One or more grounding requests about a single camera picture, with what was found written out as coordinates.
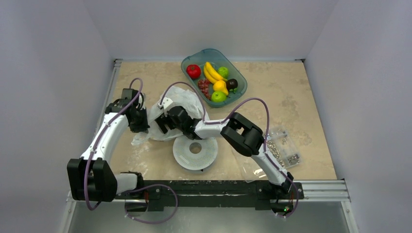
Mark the green fake lime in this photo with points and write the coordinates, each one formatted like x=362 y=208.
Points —
x=224 y=72

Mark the teal plastic tray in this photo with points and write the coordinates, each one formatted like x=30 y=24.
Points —
x=217 y=60

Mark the red fake tomato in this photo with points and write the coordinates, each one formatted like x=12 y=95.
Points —
x=193 y=71

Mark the clear plastic screw box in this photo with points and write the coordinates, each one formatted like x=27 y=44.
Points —
x=280 y=145

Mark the green fake fruit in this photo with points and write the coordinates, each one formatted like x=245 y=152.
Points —
x=218 y=96

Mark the white plastic bag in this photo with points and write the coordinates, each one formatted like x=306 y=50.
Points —
x=185 y=98

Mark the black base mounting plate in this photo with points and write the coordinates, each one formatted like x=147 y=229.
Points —
x=259 y=195

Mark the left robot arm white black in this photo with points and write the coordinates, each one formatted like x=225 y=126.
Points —
x=90 y=176

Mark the dark purple fake plum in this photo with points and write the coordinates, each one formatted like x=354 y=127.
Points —
x=232 y=85

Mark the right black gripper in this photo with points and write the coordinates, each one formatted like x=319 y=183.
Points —
x=164 y=120

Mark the yellow fake banana bunch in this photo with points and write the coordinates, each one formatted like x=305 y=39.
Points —
x=211 y=74

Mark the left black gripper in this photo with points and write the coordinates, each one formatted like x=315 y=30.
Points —
x=143 y=127

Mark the yellow fake pear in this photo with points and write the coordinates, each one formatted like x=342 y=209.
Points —
x=221 y=86

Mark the red fake grape bunch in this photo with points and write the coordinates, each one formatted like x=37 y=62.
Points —
x=203 y=86

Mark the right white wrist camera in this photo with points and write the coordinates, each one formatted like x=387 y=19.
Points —
x=165 y=104

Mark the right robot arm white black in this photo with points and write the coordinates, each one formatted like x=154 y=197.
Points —
x=243 y=135

